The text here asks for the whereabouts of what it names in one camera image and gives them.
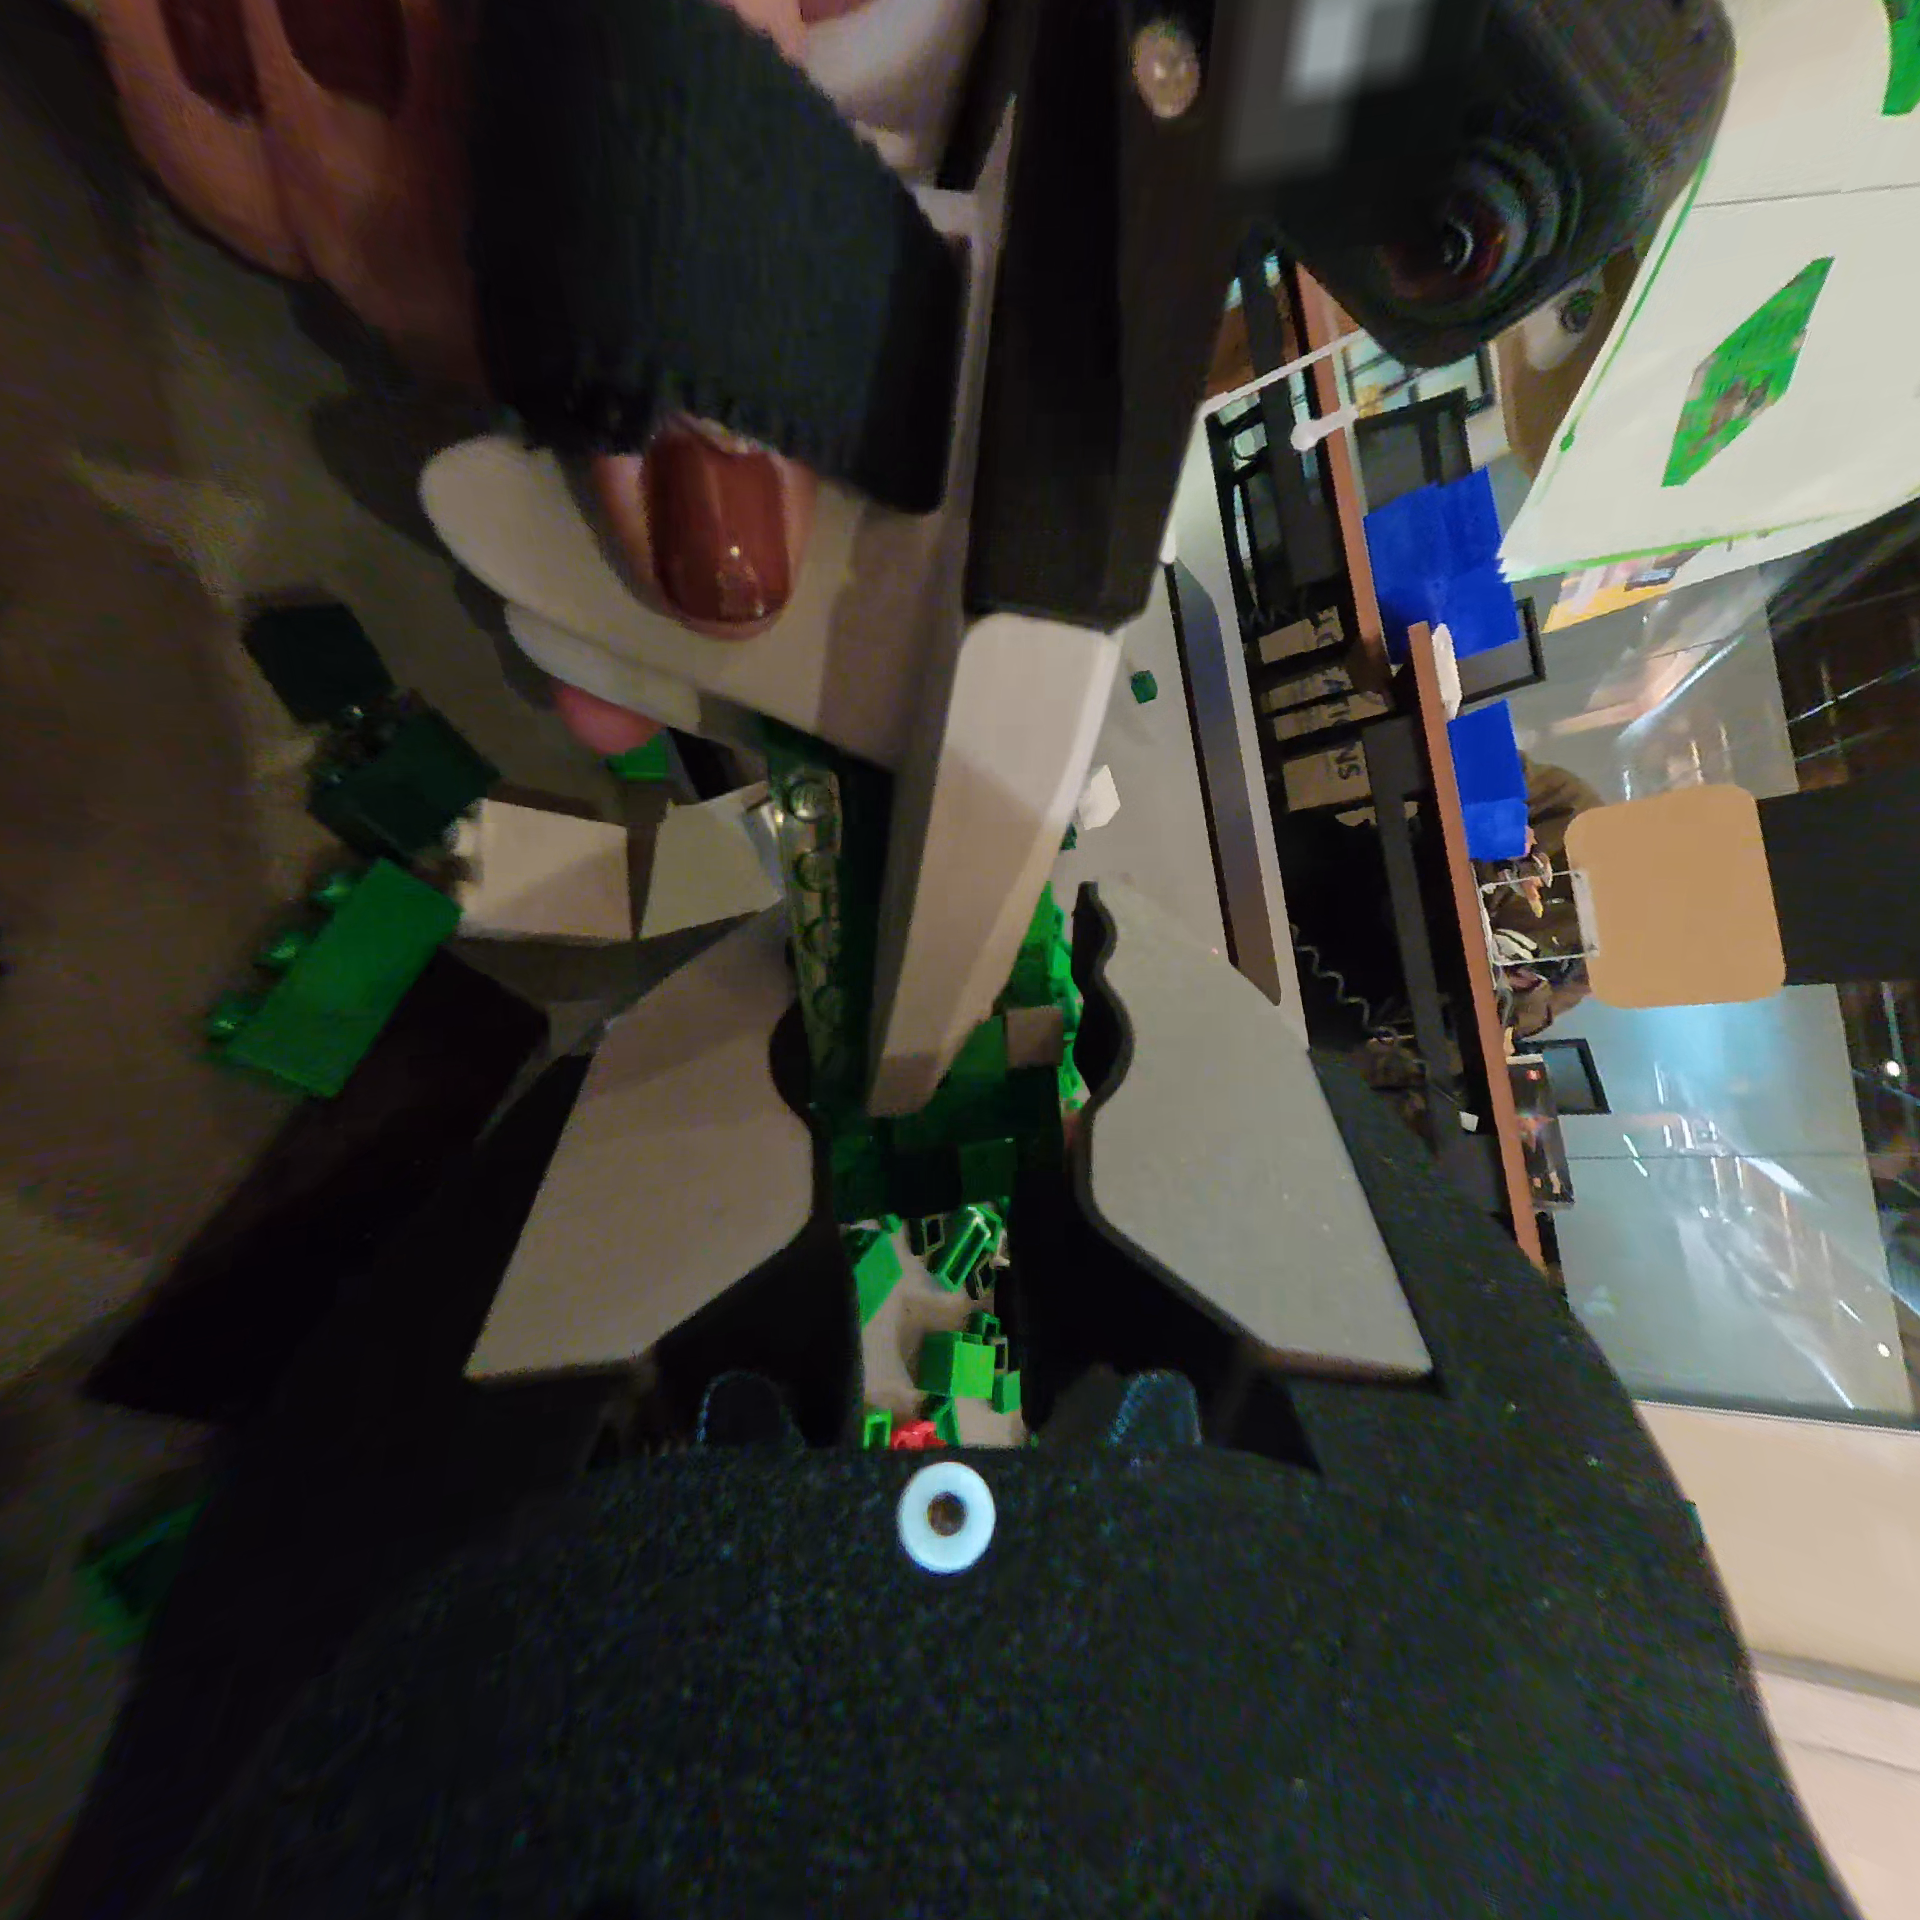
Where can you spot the small black screen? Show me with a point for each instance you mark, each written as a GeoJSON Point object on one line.
{"type": "Point", "coordinates": [1574, 1075]}

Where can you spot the wooden edged table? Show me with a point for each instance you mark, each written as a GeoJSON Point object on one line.
{"type": "Point", "coordinates": [1342, 451]}
{"type": "Point", "coordinates": [1478, 975]}

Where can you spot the pile of green bricks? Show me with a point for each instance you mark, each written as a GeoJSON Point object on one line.
{"type": "Point", "coordinates": [354, 975]}

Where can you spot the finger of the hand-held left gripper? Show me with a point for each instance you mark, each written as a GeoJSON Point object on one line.
{"type": "Point", "coordinates": [1004, 840]}

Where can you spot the yellow printed box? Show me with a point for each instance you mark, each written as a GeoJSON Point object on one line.
{"type": "Point", "coordinates": [1636, 588]}

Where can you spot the grey desk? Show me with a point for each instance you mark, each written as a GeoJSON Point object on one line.
{"type": "Point", "coordinates": [149, 451]}

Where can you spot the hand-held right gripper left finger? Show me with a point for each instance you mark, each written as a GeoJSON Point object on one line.
{"type": "Point", "coordinates": [646, 1200]}

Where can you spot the white crumpled cloth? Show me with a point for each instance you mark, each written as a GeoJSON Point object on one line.
{"type": "Point", "coordinates": [1444, 672]}

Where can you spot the person's left hand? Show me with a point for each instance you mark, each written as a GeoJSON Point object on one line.
{"type": "Point", "coordinates": [331, 181]}

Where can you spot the checkered green brick plate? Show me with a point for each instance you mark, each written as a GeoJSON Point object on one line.
{"type": "Point", "coordinates": [820, 932]}

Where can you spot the black desk panel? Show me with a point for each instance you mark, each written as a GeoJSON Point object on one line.
{"type": "Point", "coordinates": [1223, 781]}

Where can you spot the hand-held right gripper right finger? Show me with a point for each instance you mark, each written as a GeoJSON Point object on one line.
{"type": "Point", "coordinates": [1244, 1186]}

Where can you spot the clear acrylic stand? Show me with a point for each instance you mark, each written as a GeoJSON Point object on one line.
{"type": "Point", "coordinates": [1531, 909]}

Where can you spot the red round brick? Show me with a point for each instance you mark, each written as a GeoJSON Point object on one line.
{"type": "Point", "coordinates": [917, 1435]}

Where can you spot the instruction booklet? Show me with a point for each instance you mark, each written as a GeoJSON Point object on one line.
{"type": "Point", "coordinates": [1725, 375]}

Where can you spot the white brick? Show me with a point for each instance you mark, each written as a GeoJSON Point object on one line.
{"type": "Point", "coordinates": [547, 869]}
{"type": "Point", "coordinates": [1098, 799]}

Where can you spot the blue plastic bin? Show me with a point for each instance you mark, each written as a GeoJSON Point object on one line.
{"type": "Point", "coordinates": [1490, 781]}
{"type": "Point", "coordinates": [1442, 564]}

